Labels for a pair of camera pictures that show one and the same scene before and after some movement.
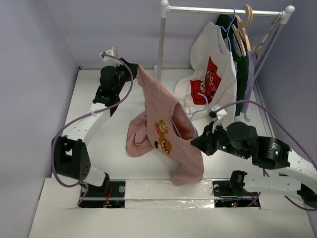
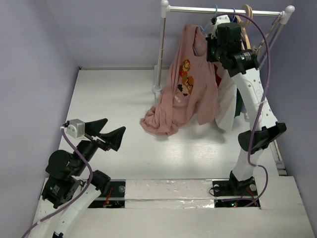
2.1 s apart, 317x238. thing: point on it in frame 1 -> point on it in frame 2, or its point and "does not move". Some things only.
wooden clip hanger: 257,50 does not move
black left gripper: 134,67 -> 113,138
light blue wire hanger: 191,113 -> 206,28
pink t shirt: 166,128 -> 190,89
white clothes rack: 285,14 does not move
